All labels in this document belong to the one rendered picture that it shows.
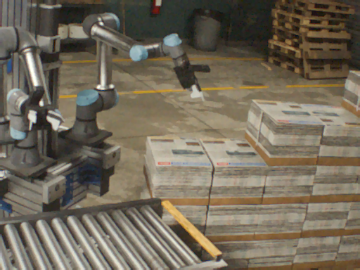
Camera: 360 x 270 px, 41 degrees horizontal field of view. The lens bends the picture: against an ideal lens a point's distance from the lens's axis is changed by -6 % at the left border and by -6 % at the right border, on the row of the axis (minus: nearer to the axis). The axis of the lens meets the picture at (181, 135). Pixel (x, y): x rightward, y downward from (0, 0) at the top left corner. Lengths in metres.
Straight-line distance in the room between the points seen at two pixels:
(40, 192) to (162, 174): 0.60
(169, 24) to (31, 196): 7.67
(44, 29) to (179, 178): 0.98
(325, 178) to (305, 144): 0.26
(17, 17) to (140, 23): 7.14
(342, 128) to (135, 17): 7.11
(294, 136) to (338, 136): 0.27
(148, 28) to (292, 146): 7.21
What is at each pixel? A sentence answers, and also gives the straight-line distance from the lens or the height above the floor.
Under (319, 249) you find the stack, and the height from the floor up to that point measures 0.29.
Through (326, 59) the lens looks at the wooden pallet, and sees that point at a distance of 9.07.
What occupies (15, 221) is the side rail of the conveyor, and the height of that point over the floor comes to 0.80.
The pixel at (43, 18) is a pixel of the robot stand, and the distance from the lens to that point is 2.46.
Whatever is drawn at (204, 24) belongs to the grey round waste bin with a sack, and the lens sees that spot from 9.45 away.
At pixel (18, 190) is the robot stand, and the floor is 0.69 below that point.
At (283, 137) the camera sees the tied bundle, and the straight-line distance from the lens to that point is 2.58.
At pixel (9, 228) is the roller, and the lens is 1.95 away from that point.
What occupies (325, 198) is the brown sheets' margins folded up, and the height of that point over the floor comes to 0.63.
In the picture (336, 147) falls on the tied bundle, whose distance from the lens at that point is 2.74.
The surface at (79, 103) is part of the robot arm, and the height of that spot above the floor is 1.00.
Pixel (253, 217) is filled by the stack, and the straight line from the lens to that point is 2.73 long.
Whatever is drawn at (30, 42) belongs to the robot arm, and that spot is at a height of 1.40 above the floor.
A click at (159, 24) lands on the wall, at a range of 9.68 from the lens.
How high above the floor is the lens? 1.84
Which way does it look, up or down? 21 degrees down
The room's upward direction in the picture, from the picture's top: 7 degrees clockwise
